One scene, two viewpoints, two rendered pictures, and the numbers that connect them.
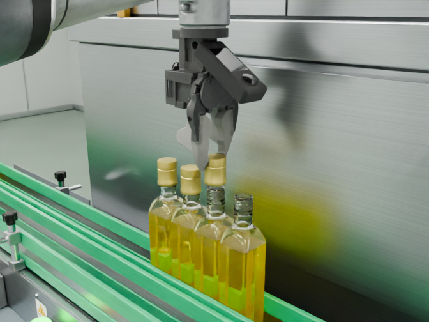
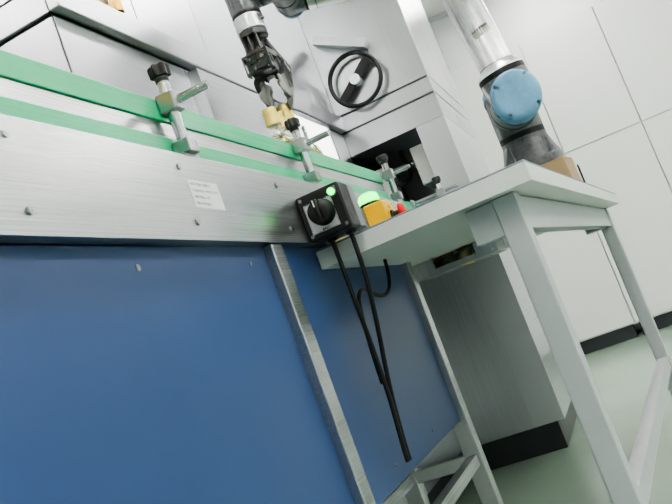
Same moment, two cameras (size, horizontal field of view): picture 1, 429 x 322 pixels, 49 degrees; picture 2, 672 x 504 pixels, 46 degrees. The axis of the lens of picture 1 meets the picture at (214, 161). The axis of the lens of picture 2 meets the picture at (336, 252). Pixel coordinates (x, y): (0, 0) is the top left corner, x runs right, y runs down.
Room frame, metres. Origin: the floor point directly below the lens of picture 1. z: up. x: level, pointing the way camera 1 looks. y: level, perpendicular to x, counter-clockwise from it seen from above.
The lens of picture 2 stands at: (1.52, 1.74, 0.56)
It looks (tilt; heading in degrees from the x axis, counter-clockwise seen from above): 7 degrees up; 245
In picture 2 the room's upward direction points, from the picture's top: 20 degrees counter-clockwise
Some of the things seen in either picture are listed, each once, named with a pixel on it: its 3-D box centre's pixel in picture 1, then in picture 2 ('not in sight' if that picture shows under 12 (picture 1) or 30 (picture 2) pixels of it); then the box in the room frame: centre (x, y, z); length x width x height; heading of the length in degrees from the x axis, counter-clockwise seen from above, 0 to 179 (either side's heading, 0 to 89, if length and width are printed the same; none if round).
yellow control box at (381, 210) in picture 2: not in sight; (378, 223); (0.75, 0.33, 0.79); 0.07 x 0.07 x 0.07; 47
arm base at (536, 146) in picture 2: not in sight; (528, 151); (0.18, 0.17, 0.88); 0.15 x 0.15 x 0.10
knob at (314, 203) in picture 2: not in sight; (319, 211); (0.98, 0.58, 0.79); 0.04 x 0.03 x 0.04; 137
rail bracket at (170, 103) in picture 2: not in sight; (187, 104); (1.19, 0.78, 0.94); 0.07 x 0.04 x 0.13; 137
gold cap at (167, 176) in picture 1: (167, 171); (271, 117); (0.78, 0.08, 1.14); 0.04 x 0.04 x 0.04
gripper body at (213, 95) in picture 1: (200, 69); (260, 55); (0.72, 0.02, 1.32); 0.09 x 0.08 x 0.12; 47
